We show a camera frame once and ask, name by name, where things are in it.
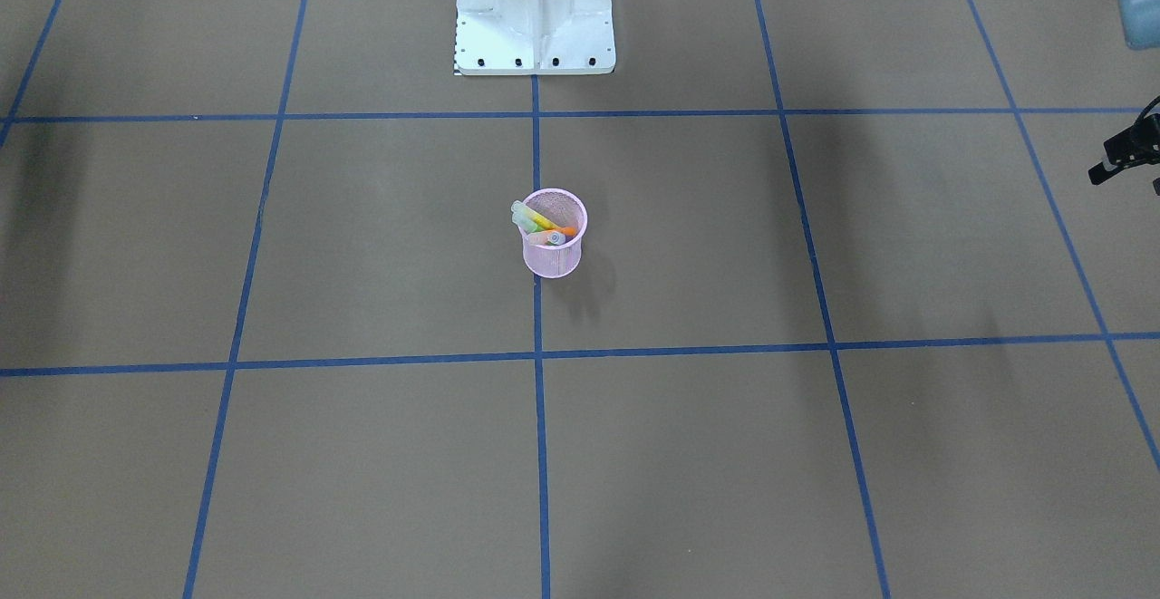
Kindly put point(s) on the purple highlighter pen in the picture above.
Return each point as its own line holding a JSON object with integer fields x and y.
{"x": 532, "y": 239}

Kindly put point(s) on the white pedestal column base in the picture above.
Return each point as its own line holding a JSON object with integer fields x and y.
{"x": 534, "y": 37}

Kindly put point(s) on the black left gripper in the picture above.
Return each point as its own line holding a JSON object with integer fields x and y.
{"x": 1136, "y": 149}

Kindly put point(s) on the yellow highlighter pen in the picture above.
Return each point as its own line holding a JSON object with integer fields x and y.
{"x": 543, "y": 221}

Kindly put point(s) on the orange highlighter pen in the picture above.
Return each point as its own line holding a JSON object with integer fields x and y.
{"x": 557, "y": 236}

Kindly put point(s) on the green highlighter pen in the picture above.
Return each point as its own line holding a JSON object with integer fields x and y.
{"x": 526, "y": 224}

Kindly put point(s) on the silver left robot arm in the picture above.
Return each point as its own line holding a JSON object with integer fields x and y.
{"x": 1139, "y": 20}

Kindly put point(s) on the pink mesh pen holder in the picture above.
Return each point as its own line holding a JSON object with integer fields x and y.
{"x": 566, "y": 210}

